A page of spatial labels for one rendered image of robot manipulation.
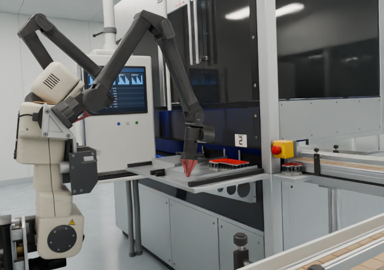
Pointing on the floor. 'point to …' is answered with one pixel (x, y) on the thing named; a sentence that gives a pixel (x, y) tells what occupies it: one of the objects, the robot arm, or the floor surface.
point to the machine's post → (269, 115)
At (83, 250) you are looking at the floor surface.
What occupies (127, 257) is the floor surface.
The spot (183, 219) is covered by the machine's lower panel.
